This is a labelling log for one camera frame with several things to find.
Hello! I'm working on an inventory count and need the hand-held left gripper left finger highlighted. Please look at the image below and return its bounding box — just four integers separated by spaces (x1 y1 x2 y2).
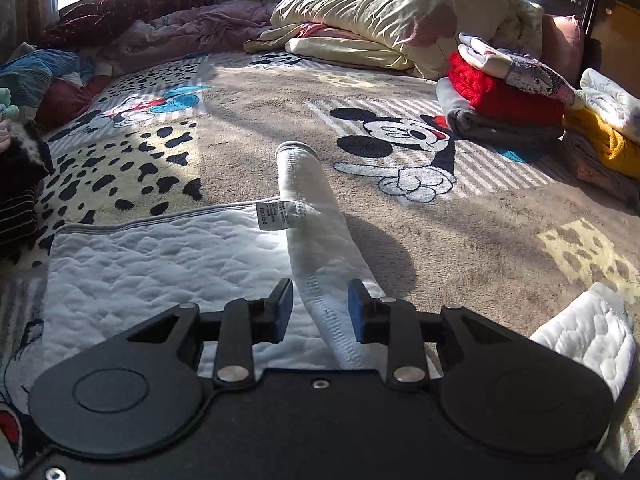
120 278 296 392

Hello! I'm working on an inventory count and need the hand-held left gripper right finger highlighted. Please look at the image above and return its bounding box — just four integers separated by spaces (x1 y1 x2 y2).
347 279 526 392

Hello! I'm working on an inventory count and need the white quilted baby garment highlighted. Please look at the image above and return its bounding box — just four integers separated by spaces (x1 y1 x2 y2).
42 141 637 403

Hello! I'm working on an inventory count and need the dark striped folded clothes stack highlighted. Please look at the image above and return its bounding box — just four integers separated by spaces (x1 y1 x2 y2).
0 87 55 261

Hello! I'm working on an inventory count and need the cartoon mouse printed blanket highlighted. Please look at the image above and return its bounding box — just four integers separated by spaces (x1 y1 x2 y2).
0 52 640 480

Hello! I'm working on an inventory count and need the grey folded garment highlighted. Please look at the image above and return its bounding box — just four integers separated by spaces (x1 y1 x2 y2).
436 80 566 151

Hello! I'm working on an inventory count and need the red folded sweater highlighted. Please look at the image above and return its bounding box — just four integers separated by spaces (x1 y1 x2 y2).
447 52 566 128

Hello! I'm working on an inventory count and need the pale striped folded garment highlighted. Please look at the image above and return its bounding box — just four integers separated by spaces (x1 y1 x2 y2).
565 132 640 206

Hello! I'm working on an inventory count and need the pink cloth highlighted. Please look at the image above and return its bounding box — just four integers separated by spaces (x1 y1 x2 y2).
297 22 353 42

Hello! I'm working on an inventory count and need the pale purple crumpled quilt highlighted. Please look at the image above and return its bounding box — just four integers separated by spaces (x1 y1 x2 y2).
97 0 281 68

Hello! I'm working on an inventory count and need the white purple printed garment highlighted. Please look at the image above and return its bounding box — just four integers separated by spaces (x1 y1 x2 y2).
457 32 583 108

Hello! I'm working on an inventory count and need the yellow folded garment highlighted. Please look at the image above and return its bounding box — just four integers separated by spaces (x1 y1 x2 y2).
564 107 640 181

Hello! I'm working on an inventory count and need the maroon garment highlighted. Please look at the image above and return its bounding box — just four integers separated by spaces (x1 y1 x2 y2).
36 76 111 131

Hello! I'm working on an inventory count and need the cream crumpled duvet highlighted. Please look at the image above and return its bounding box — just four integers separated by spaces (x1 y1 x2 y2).
243 0 546 81

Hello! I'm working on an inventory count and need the cream floral pillow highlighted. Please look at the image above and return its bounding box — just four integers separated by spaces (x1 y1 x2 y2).
505 0 546 61

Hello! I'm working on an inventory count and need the pink pillow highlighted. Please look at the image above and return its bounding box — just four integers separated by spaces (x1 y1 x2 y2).
542 14 585 86

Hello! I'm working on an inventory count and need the blue crumpled clothing pile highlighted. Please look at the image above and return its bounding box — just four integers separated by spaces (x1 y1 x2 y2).
0 49 101 111

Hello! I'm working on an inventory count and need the dark red polka-dot pillow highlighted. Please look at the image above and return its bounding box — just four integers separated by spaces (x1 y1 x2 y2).
40 0 151 51

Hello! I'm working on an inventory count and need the dark wooden headboard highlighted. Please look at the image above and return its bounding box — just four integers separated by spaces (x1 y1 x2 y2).
482 0 640 106

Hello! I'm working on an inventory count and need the grey patterned curtain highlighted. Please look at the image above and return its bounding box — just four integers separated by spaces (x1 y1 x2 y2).
0 0 61 63

